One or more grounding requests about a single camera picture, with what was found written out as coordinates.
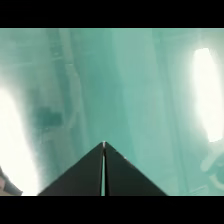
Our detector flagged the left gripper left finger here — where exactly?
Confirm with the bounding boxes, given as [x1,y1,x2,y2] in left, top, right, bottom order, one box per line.
[37,141,105,197]

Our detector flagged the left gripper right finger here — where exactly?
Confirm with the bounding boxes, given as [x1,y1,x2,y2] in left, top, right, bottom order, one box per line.
[103,141,168,197]

